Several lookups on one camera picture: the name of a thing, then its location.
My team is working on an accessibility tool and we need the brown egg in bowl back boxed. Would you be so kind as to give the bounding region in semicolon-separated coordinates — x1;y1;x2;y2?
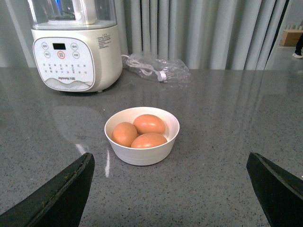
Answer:
133;114;166;134

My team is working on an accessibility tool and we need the person's shoe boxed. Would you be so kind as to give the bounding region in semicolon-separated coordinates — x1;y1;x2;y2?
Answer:
292;53;303;59

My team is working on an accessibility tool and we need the white bowl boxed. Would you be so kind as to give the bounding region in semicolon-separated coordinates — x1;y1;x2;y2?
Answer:
104;107;180;166

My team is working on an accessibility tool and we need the white power cable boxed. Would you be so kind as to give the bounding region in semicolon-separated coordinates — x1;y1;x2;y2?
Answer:
121;54;167;83

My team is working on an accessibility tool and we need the brown egg in bowl left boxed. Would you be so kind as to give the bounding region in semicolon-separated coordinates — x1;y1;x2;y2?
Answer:
111;122;138;147

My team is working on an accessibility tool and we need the white soy milk maker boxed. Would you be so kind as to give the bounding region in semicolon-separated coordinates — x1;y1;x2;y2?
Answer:
28;0;123;92

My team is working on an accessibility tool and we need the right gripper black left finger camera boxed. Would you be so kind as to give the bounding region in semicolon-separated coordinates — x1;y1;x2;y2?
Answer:
0;153;95;227

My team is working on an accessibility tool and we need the brown egg in bowl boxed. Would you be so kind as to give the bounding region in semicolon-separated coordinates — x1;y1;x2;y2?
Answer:
111;122;138;147
131;132;167;149
133;114;166;134

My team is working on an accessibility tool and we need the clear plastic bag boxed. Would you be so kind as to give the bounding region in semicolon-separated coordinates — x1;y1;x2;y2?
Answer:
122;52;192;84

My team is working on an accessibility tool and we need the cardboard box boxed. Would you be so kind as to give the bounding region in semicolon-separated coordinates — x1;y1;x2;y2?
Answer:
279;29;303;46

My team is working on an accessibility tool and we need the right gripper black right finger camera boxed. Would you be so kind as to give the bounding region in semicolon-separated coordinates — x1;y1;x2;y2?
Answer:
246;153;303;227

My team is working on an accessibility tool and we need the brown egg in bowl front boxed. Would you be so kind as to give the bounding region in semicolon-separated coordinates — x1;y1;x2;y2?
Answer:
131;132;167;149

